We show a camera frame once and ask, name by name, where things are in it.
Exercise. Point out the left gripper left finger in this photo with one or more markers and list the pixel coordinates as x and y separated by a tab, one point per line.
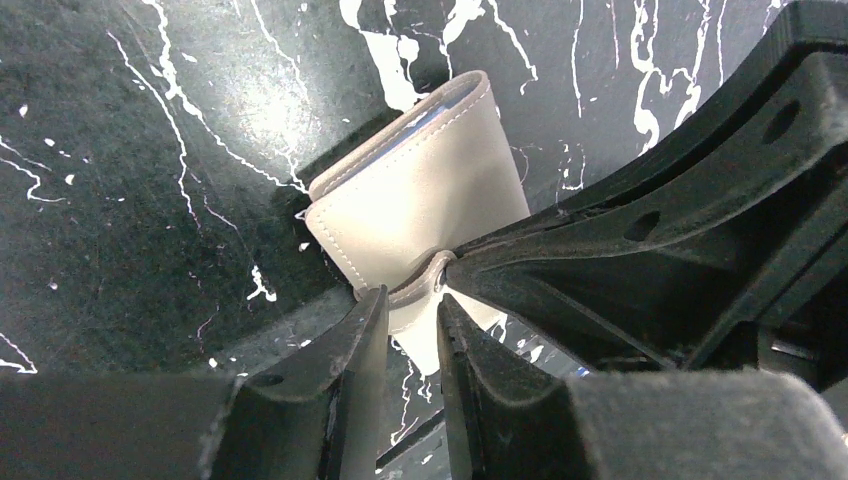
313	415

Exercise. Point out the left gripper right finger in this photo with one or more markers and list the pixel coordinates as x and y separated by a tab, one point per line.
508	419

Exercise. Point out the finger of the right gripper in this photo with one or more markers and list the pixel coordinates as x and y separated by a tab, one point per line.
800	29
738	260

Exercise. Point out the silver metal card holder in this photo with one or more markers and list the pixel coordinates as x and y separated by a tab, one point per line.
395	211

